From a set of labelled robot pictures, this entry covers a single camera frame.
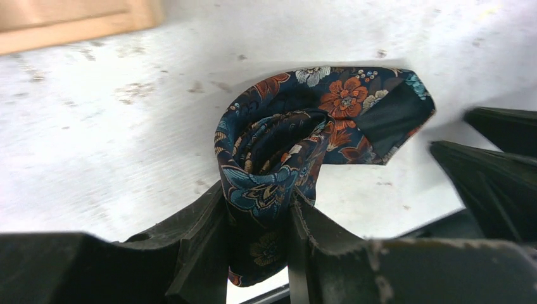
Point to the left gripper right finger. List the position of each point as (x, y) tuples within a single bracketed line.
[(328, 264)]

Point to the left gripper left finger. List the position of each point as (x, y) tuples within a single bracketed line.
[(182, 259)]

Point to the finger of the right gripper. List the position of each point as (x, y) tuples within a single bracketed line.
[(497, 188), (512, 131)]

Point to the wooden compartment box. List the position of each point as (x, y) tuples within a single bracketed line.
[(27, 25)]

